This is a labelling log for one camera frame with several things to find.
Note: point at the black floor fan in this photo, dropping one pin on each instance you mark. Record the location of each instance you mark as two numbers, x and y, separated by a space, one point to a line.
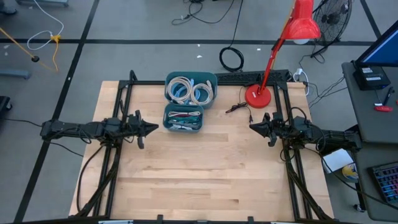
332 18

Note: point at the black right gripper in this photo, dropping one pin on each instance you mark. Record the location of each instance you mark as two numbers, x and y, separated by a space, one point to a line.
280 129

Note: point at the red marker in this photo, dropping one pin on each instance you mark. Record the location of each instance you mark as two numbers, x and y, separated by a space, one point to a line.
384 109

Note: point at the black computer monitor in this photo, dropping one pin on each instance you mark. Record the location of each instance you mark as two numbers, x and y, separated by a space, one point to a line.
382 49

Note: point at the black floor puck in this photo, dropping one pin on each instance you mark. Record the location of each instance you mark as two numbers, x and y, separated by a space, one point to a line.
35 58

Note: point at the black aluminium table frame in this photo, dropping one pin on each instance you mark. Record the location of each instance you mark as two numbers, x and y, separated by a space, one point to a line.
146 83

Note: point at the grey desk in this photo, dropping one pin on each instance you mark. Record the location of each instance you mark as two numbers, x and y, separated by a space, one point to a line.
373 152
370 118

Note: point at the large teal plastic bin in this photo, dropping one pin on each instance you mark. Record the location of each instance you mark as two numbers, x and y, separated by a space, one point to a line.
190 75

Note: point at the yellow blue round disc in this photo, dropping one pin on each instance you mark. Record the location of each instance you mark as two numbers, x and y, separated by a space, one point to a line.
349 171

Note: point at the person's foot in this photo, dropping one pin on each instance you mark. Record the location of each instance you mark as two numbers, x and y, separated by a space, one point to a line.
7 11

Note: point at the black pen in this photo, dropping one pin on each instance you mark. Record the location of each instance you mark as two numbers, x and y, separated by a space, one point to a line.
388 96

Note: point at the black caster wheel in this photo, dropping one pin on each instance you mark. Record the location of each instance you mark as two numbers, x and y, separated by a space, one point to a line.
3 104

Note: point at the black box device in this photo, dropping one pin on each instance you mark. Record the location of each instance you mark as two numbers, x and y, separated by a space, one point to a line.
371 77

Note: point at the black keyboard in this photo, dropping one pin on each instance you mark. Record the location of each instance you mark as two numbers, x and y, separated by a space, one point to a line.
236 77

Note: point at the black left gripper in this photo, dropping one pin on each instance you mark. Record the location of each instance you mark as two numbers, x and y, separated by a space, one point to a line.
132 127

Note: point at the white paper sheet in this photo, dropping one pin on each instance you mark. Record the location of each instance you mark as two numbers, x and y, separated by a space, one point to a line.
337 160

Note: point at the small teal plastic bin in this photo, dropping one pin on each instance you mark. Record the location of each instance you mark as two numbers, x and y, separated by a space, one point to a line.
183 130

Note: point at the red desk lamp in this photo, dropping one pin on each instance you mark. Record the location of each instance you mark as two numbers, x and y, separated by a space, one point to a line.
258 99

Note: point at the grey stand foot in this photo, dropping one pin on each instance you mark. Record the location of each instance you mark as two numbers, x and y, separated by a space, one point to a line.
14 73
43 2

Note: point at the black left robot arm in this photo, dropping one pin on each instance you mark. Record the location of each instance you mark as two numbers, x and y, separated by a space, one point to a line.
62 129

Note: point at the white plug adapter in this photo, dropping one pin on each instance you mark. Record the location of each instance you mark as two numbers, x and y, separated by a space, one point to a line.
299 72

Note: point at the backlit colourful keyboard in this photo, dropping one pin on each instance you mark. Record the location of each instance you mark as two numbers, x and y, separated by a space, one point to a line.
387 183

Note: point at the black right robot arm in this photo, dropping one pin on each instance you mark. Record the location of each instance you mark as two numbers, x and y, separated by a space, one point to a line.
335 138

